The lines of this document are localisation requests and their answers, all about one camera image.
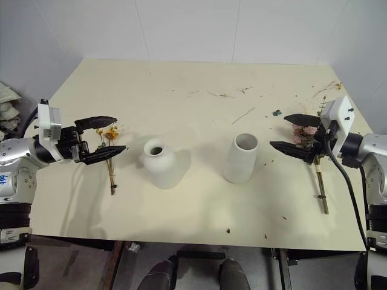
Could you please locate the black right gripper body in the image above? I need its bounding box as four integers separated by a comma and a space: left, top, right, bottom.
308, 120, 338, 164

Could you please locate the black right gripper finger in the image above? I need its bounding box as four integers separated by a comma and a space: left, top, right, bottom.
269, 140, 317, 163
284, 114, 322, 127

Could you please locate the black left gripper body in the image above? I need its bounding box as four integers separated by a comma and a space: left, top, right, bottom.
56, 125, 90, 164

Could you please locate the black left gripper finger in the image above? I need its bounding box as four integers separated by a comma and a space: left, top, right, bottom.
80, 145, 127, 166
74, 115, 118, 129

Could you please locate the white cylinder vase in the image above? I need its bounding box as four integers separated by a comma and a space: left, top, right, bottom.
223, 132, 259, 184

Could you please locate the white narrow-neck vase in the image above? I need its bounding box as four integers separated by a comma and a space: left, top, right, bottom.
141, 137, 183, 190

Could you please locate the yellow dried flower bunch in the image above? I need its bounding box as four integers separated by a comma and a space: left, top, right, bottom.
96, 121, 122, 196

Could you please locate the loose yellow dried sprig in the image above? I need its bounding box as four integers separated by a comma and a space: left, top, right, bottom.
312, 80, 344, 98

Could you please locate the pink dried flower bunch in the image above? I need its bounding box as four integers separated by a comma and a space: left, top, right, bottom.
289, 95, 331, 215

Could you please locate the pale dried straw stem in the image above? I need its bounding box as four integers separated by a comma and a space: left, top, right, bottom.
232, 106, 256, 125

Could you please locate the crumpled pale cloth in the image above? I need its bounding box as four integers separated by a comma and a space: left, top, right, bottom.
0, 81, 22, 134

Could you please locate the dark rounded shape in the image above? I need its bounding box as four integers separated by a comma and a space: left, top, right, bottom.
218, 259, 247, 290
137, 255, 179, 290

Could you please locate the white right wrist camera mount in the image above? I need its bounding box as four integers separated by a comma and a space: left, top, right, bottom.
319, 95, 357, 155

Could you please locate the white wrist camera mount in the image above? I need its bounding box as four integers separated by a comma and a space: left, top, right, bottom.
36, 98, 63, 142
319, 95, 357, 155

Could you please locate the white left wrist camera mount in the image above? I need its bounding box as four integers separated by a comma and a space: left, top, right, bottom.
36, 98, 63, 142

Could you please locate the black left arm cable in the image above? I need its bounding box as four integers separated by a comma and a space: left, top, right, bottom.
16, 102, 42, 137

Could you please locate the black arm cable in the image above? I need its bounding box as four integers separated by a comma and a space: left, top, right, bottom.
16, 102, 42, 137
325, 120, 371, 253

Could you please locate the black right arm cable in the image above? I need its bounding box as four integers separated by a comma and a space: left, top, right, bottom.
325, 120, 371, 253

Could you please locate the black metal table frame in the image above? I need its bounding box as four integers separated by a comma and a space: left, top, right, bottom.
68, 237, 368, 290

